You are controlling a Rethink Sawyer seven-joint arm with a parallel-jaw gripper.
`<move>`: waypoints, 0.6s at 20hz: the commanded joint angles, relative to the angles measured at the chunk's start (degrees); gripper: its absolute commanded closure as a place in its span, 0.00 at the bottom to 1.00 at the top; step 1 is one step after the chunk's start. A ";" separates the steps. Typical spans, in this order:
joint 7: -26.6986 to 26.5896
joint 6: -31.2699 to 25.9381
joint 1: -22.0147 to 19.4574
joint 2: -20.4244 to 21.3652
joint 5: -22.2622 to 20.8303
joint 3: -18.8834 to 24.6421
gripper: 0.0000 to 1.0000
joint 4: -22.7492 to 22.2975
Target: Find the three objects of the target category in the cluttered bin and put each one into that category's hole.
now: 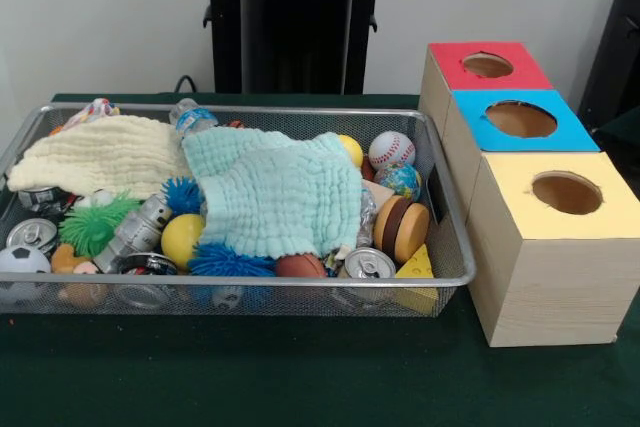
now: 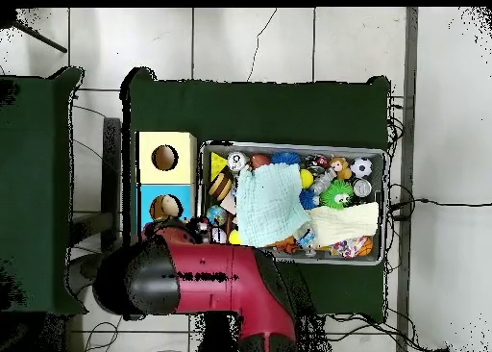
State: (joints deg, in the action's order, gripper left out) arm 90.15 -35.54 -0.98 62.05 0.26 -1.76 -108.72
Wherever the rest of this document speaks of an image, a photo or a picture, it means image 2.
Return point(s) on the mint green waffle cloth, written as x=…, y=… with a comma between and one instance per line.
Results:
x=269, y=206

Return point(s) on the multicoloured dotted cloth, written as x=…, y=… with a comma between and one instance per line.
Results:
x=348, y=248

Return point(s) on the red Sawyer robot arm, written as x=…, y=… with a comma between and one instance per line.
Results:
x=215, y=263

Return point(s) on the wooden box with three holes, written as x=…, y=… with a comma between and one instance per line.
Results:
x=169, y=175

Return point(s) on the shallow clear mesh bin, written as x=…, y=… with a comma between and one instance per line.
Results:
x=382, y=175

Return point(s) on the wooden burger toy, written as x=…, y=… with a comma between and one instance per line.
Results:
x=220, y=186

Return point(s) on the silver drink can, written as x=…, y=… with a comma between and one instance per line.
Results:
x=237, y=161

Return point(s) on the yellow cheese wedge toy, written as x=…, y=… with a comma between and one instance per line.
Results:
x=217, y=163

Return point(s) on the globe print ball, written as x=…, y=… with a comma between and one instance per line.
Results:
x=216, y=215

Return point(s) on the blue spiky ball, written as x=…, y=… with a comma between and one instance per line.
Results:
x=285, y=158

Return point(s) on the dark green tablecloth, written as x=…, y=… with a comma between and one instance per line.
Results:
x=269, y=113

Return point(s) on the green spiky toy with eyes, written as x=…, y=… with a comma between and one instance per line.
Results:
x=334, y=194

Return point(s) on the brown bear plush toy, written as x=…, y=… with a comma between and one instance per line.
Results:
x=340, y=165

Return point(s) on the cream waffle cloth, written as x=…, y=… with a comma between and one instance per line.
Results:
x=346, y=221

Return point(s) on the small soccer ball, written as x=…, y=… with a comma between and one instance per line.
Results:
x=361, y=167

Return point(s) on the black stand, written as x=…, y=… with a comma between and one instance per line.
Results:
x=111, y=155

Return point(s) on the neighbouring green covered table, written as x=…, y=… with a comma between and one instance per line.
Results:
x=34, y=175

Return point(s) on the thin black rod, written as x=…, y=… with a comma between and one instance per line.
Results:
x=42, y=39

